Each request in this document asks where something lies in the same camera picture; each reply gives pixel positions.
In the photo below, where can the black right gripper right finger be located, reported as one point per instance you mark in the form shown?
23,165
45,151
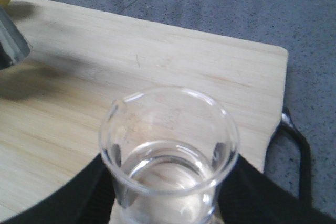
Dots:
248,196

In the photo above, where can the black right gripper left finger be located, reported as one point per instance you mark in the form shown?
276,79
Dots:
87,198

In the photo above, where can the clear glass beaker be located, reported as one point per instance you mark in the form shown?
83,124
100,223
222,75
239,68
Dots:
168,150

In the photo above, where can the steel double jigger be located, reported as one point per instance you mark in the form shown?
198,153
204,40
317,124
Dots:
14,46

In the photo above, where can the wooden cutting board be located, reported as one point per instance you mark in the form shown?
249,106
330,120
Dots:
82,59

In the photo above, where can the black cutting board handle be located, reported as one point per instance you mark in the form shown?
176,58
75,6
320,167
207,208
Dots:
287,128

